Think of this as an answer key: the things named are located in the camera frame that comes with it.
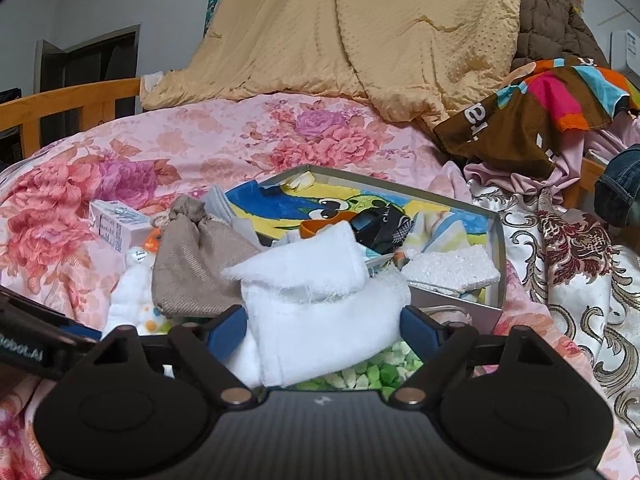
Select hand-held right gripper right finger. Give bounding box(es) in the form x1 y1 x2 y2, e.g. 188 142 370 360
391 304 557 409

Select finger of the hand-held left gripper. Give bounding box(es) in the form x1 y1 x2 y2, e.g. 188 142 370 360
0 286 103 348

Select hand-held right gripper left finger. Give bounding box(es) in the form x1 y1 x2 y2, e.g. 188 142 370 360
86 305 254 409

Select grey cardboard box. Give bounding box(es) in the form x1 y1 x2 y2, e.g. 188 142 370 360
225 164 506 333

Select beige drawstring pouch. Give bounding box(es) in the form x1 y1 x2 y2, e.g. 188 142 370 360
151 195 262 319

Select white gauze towel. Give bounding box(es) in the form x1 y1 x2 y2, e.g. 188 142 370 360
221 222 412 388

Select white blue printed cloth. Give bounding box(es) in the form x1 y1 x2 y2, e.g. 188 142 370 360
412 210 473 256

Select black sock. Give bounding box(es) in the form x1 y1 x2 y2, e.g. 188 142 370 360
350 207 416 255

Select orange fabric band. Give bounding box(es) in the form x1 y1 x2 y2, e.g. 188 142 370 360
299 212 356 238

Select bag of green white pieces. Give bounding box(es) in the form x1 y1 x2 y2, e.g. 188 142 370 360
290 340 426 392

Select white foam sponge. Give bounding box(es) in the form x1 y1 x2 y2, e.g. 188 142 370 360
400 245 501 295

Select small white carton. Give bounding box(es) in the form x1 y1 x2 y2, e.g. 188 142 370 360
89 199 152 255

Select gold patterned satin quilt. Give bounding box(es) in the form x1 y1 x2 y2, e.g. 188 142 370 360
470 180 640 461

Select pale yellow small cloth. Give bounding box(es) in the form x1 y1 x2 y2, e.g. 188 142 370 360
282 171 317 191

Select pink floral bed sheet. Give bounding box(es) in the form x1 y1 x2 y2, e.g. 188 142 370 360
0 92 631 480

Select brown multicoloured cloth bag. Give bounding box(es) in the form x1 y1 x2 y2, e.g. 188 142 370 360
432 57 640 181

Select wooden bed end board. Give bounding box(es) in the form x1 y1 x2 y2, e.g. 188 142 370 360
565 155 616 211

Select blue jeans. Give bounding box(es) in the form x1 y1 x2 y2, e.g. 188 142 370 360
594 144 640 228

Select white pillow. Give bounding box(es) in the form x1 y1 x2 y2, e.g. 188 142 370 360
140 71 168 93

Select dark door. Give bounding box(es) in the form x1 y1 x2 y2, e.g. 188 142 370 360
35 25 141 133

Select yellow quilt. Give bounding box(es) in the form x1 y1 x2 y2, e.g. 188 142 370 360
142 0 533 133

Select brown quilted jacket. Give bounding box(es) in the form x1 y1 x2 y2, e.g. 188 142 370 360
510 0 608 68

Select white air conditioner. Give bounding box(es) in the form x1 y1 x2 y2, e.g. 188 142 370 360
607 27 640 73

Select wooden bed side rail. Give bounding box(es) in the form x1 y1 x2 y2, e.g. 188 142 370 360
0 77 143 158

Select teal patterned wall hanging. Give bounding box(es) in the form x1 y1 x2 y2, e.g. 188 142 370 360
204 0 227 37

